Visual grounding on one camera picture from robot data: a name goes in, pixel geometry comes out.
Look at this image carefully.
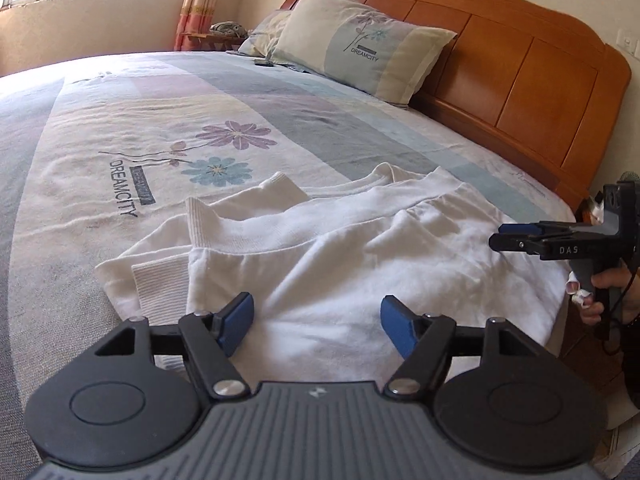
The white printed sweatshirt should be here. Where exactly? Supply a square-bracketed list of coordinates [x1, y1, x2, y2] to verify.
[96, 164, 567, 385]

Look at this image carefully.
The person's right hand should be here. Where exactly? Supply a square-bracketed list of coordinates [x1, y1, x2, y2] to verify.
[566, 263, 640, 328]

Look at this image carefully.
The wooden headboard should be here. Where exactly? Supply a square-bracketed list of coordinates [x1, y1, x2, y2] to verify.
[282, 0, 631, 210]

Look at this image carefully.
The patchwork pastel bed sheet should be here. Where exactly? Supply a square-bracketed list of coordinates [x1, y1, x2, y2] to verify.
[1, 52, 573, 479]

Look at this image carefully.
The front pastel pillow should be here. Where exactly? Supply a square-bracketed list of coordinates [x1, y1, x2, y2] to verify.
[272, 0, 457, 105]

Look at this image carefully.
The pastel pillow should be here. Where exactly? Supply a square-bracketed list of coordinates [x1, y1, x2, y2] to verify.
[238, 10, 292, 58]
[272, 0, 457, 105]

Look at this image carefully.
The wooden bedside table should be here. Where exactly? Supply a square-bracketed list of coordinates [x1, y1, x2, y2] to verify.
[182, 32, 244, 52]

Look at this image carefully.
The rear pastel pillow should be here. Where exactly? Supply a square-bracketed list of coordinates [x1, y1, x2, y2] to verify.
[238, 10, 292, 58]

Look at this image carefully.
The white wall socket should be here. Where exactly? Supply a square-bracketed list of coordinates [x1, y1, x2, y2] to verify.
[616, 28, 640, 58]

